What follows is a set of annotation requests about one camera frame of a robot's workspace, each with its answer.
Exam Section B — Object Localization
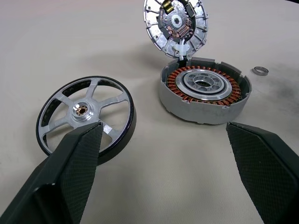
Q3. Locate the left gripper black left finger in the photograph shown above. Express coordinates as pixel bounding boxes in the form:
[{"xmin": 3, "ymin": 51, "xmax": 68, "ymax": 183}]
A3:
[{"xmin": 0, "ymin": 122, "xmax": 104, "ymax": 224}]

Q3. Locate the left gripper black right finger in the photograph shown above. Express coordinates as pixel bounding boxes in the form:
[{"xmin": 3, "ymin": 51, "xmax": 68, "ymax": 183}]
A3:
[{"xmin": 226, "ymin": 121, "xmax": 299, "ymax": 224}]

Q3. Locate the black-rimmed silver spoked rotor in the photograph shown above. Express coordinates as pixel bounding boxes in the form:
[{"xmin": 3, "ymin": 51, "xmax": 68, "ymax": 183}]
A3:
[{"xmin": 36, "ymin": 75, "xmax": 137, "ymax": 166}]

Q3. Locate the grey motor stator housing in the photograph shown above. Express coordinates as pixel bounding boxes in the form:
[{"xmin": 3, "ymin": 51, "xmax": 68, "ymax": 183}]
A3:
[{"xmin": 158, "ymin": 56, "xmax": 253, "ymax": 125}]

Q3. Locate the silver motor cover with circuit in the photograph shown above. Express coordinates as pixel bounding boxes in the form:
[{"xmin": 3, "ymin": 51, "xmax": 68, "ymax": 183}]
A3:
[{"xmin": 142, "ymin": 0, "xmax": 209, "ymax": 59}]

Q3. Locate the small steel bearing ring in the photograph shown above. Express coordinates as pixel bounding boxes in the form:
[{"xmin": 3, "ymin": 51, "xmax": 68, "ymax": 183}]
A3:
[{"xmin": 254, "ymin": 66, "xmax": 269, "ymax": 76}]

